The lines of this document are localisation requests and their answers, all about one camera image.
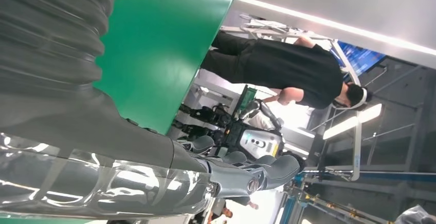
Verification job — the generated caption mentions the green table mat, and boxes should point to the green table mat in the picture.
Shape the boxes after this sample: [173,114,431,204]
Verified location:
[0,0,246,224]

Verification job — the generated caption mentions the small green board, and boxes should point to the small green board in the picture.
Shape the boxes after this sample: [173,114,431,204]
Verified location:
[238,85,259,113]

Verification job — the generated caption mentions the black humanoid robot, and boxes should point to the black humanoid robot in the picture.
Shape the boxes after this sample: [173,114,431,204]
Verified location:
[172,98,307,164]

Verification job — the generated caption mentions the standing person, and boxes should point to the standing person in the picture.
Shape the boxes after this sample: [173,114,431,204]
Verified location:
[200,30,374,111]

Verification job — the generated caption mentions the white strip light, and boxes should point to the white strip light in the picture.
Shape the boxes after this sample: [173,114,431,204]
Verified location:
[321,103,383,140]

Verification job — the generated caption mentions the clear plastic bag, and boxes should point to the clear plastic bag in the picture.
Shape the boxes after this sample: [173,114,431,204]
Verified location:
[395,204,436,224]

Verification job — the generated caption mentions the blue wall screen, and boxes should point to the blue wall screen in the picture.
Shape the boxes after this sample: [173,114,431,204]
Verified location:
[337,40,388,77]

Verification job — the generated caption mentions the blue metal frame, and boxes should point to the blue metal frame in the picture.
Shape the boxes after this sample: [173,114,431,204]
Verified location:
[277,170,436,224]

